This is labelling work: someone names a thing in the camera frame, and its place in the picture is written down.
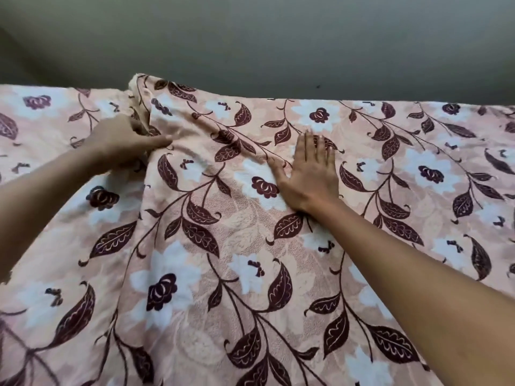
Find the person's left hand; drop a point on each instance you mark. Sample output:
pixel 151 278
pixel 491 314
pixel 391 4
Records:
pixel 120 144

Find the person's right hand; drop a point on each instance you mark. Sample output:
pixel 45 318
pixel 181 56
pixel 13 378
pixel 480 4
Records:
pixel 312 180

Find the pink floral bed sheet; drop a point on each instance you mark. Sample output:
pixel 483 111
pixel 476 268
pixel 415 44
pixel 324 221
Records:
pixel 241 237

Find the person's left forearm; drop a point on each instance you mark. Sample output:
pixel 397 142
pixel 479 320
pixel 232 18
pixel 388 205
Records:
pixel 44 200

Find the person's right forearm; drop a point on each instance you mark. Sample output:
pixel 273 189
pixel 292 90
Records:
pixel 434 289

